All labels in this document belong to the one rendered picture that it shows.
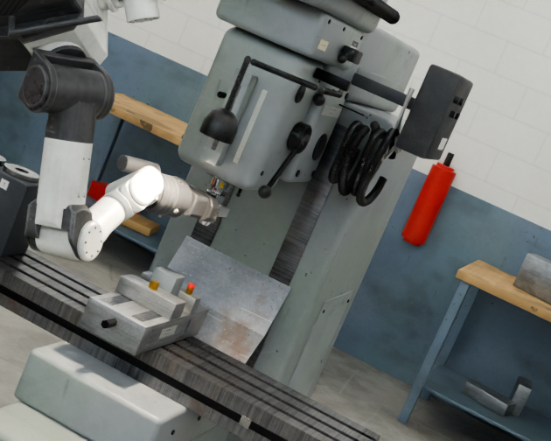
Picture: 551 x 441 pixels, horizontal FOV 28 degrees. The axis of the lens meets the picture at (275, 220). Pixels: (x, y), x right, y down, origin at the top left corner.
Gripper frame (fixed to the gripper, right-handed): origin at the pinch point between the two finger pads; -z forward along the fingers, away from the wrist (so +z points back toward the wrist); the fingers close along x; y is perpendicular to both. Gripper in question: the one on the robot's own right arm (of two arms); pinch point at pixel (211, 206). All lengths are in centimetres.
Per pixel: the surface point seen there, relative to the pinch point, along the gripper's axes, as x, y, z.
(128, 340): -10.1, 30.6, 17.6
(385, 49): 10, -49, -47
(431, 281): 177, 56, -380
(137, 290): 1.3, 23.1, 9.8
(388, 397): 148, 120, -343
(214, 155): -6.4, -12.6, 11.5
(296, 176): -5.8, -13.0, -16.3
